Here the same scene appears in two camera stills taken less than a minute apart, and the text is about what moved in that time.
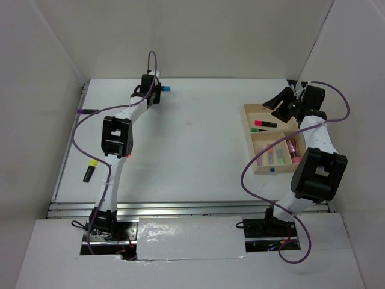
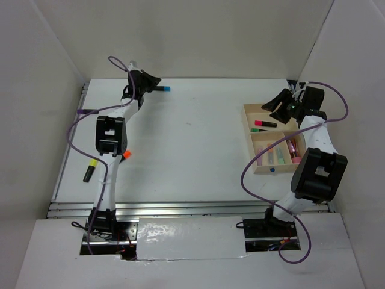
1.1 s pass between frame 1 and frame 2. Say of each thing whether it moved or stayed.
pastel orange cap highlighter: stayed
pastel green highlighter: stayed
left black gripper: moved
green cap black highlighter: stayed
